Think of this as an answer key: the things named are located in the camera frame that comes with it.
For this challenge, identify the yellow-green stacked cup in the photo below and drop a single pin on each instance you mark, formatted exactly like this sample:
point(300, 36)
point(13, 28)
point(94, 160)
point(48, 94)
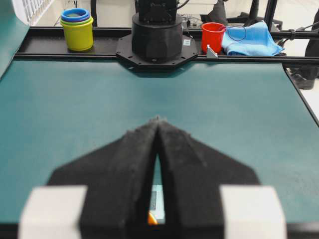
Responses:
point(78, 35)

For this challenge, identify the blue cloth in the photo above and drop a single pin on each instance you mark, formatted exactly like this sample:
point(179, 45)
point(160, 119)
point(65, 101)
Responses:
point(254, 40)

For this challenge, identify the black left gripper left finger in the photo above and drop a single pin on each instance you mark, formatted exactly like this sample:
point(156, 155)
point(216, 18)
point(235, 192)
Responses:
point(97, 196)

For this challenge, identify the blue nested cup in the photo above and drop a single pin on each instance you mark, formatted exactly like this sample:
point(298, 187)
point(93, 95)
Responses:
point(75, 15)

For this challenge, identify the red plastic cup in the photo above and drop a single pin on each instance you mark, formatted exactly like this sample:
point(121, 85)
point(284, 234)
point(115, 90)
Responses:
point(212, 35)

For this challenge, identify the green nested cup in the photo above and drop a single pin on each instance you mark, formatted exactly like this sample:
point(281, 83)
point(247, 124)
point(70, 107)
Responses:
point(75, 23)

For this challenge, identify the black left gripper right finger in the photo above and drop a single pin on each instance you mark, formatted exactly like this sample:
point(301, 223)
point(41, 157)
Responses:
point(209, 195)

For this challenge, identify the orange plastic cup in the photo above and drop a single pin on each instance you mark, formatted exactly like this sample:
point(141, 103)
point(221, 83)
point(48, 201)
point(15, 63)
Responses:
point(151, 219)

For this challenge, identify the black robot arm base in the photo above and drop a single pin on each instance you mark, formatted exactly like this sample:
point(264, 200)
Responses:
point(157, 40)

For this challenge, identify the white label sticker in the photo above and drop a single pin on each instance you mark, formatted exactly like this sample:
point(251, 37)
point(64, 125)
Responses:
point(157, 204)

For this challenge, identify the white plastic basket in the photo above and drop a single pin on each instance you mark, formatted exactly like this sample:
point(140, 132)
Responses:
point(30, 11)

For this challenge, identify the black aluminium frame rail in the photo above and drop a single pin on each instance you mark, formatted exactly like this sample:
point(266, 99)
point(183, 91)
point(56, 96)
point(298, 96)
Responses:
point(49, 43)

